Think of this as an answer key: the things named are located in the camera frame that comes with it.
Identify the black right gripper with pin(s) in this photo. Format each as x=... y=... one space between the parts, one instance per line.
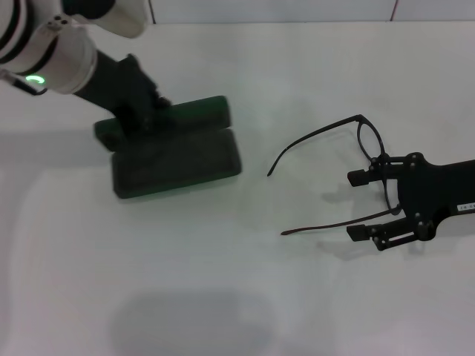
x=426 y=189

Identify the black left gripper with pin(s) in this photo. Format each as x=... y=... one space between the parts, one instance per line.
x=118 y=89

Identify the green glasses case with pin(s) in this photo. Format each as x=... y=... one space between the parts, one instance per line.
x=178 y=170

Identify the black round-frame glasses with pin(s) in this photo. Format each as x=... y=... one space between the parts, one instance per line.
x=359 y=118

